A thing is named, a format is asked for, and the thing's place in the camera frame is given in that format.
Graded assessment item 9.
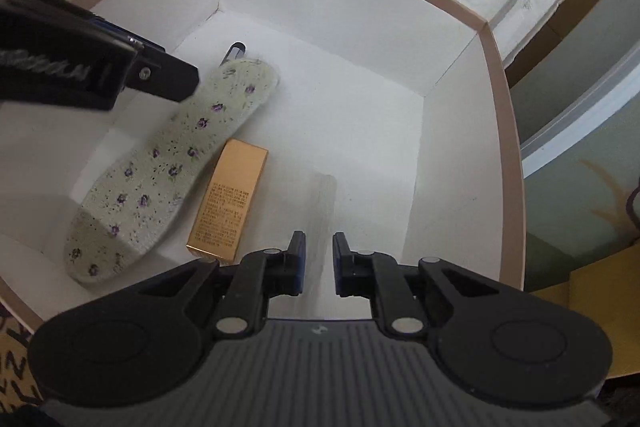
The large white cardboard box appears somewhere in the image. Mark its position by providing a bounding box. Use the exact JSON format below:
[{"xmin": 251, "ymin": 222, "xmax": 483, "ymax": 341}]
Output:
[{"xmin": 0, "ymin": 0, "xmax": 526, "ymax": 335}]

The patterned beige cloth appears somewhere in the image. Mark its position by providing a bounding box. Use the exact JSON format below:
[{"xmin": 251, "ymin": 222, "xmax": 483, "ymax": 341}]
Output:
[{"xmin": 0, "ymin": 292, "xmax": 46, "ymax": 415}]

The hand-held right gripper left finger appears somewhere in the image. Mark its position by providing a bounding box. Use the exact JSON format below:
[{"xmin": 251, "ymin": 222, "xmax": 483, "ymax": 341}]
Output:
[{"xmin": 136, "ymin": 230, "xmax": 307, "ymax": 342}]

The small gold box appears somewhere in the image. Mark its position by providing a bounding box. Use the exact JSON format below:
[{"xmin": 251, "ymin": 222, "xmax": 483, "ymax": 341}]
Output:
[{"xmin": 186, "ymin": 138, "xmax": 269, "ymax": 266}]

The yellow board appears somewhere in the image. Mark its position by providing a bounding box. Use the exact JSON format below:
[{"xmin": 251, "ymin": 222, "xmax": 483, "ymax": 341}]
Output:
[{"xmin": 530, "ymin": 251, "xmax": 640, "ymax": 379}]

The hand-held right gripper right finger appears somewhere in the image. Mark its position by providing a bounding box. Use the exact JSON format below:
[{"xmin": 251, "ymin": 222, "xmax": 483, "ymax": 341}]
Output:
[{"xmin": 332, "ymin": 231, "xmax": 502, "ymax": 340}]

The floral shoe insole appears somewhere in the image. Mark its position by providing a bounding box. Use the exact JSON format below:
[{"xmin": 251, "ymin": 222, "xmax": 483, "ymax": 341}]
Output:
[{"xmin": 63, "ymin": 58, "xmax": 281, "ymax": 290}]

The brown cardboard piece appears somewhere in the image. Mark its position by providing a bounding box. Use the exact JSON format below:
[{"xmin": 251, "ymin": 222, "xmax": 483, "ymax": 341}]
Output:
[{"xmin": 502, "ymin": 0, "xmax": 607, "ymax": 82}]

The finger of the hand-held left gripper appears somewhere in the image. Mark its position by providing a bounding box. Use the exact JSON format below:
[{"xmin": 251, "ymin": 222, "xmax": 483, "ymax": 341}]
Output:
[
  {"xmin": 122, "ymin": 44, "xmax": 202, "ymax": 104},
  {"xmin": 75, "ymin": 6, "xmax": 167, "ymax": 54}
]

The dark pen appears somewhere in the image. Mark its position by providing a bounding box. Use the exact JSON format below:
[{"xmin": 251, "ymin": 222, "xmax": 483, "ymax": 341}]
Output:
[{"xmin": 219, "ymin": 41, "xmax": 247, "ymax": 68}]

